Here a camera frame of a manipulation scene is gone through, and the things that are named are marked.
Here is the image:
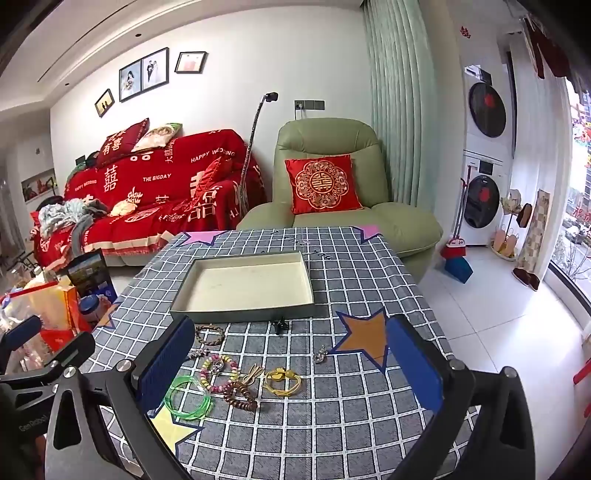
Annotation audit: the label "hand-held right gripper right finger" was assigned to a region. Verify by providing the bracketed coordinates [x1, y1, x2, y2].
[385, 316, 548, 480]

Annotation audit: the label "pile of grey clothes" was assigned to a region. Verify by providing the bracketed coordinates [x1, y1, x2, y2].
[38, 198, 110, 241]

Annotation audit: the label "black framed portrait photo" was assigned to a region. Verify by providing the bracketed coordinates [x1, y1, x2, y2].
[119, 59, 143, 103]

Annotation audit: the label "slipper rack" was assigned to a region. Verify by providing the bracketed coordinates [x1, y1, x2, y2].
[491, 188, 533, 262]

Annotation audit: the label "black framed wedding photo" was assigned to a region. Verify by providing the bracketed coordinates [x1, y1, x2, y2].
[141, 47, 170, 91]

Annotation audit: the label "clear plastic bag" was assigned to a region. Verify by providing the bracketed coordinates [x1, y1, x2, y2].
[0, 285, 52, 333]

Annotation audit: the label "shallow grey-green cardboard box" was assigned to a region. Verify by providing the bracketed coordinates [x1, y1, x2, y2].
[170, 250, 317, 324]

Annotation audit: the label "landscape wall picture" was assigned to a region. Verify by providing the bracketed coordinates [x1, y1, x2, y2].
[20, 168, 59, 205]

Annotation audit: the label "white washing machine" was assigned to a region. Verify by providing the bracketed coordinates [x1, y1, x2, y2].
[459, 150, 509, 246]

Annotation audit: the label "gooseneck floor stand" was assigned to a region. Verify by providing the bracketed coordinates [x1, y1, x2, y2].
[237, 92, 280, 219]

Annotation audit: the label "green translucent bangle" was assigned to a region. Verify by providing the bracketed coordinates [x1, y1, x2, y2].
[165, 376, 216, 422]

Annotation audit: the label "grey checked tablecloth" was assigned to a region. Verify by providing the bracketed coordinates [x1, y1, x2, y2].
[90, 225, 481, 480]

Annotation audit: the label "red broom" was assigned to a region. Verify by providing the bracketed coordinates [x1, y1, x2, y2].
[440, 167, 474, 260]

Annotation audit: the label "white tumble dryer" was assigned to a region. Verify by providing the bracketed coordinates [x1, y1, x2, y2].
[464, 78, 514, 161]

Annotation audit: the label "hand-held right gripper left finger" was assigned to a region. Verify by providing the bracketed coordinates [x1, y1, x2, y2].
[39, 316, 195, 480]

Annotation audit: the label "brown twisted rope bracelet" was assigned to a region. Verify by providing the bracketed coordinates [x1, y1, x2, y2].
[195, 324, 226, 345]

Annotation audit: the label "colourful bead bracelet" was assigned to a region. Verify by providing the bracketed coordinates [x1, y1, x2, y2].
[201, 354, 240, 394]

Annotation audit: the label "pale green curtain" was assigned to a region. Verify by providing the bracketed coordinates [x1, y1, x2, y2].
[361, 0, 440, 209]

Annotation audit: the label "red printed sofa throw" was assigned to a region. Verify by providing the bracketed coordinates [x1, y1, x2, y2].
[31, 129, 269, 268]

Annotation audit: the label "brown coil bracelet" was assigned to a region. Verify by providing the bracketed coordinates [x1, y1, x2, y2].
[223, 381, 260, 412]

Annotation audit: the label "black framed pink picture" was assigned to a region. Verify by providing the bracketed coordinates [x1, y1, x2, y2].
[174, 51, 208, 75]

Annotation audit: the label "yellow cord bracelet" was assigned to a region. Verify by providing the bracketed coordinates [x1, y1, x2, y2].
[263, 367, 304, 398]

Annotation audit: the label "red embroidered cushion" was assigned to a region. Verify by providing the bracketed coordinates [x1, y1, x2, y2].
[284, 154, 364, 216]

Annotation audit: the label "dark printed box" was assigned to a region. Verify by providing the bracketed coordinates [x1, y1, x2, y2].
[66, 248, 119, 306]

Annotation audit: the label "orange paper bag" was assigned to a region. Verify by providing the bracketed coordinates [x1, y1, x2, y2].
[33, 281, 94, 354]

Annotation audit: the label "small black picture frame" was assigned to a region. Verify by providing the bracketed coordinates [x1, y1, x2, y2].
[94, 89, 115, 118]

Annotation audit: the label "large red pillow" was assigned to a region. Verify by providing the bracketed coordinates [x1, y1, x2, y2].
[95, 118, 151, 169]

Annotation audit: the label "photo printed pillow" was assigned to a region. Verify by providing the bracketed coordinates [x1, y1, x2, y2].
[131, 122, 184, 153]

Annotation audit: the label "thin silver necklace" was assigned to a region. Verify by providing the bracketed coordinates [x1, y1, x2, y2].
[271, 228, 334, 262]

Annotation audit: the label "green armchair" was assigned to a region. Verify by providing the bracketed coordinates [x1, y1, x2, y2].
[237, 117, 443, 280]

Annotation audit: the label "hanging red clothes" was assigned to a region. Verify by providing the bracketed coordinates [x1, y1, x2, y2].
[521, 15, 574, 80]

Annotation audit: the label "blue lidded jar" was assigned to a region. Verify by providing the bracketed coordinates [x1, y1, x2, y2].
[78, 295, 105, 325]

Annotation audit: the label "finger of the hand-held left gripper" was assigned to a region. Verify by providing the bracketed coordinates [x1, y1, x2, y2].
[0, 315, 43, 374]
[0, 331, 96, 393]

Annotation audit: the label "checkered hanging cloth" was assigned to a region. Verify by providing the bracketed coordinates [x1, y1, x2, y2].
[512, 188, 553, 292]

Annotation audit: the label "blue dustpan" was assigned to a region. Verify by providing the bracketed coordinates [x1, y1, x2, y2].
[445, 256, 474, 284]

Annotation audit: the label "small red pillow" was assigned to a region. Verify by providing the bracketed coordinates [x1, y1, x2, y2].
[191, 156, 232, 205]

